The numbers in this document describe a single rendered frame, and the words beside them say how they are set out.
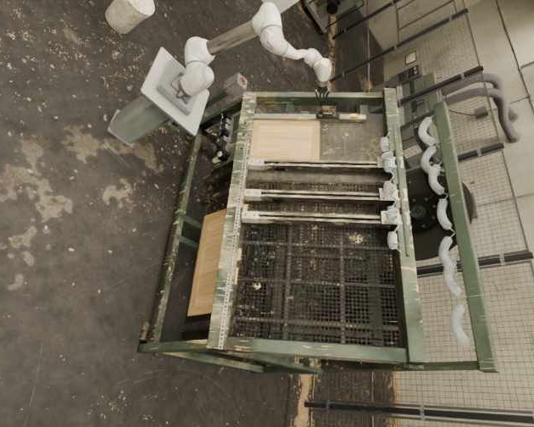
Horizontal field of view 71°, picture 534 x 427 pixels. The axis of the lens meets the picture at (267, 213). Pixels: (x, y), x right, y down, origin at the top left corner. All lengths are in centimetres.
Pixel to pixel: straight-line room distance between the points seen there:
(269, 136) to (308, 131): 32
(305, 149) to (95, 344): 213
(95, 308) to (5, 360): 60
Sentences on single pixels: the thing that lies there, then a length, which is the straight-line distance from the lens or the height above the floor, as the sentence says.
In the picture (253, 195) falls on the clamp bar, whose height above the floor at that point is 99.
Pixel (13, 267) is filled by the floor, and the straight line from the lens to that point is 285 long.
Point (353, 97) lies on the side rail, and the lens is 348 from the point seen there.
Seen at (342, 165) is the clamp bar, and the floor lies 152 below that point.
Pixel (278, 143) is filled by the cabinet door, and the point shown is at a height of 108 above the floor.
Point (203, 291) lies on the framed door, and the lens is 309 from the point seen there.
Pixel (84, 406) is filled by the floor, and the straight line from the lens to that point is 302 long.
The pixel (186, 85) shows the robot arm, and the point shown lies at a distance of 286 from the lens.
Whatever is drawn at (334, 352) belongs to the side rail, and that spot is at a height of 146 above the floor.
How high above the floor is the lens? 269
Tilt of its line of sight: 36 degrees down
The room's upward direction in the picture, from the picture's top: 72 degrees clockwise
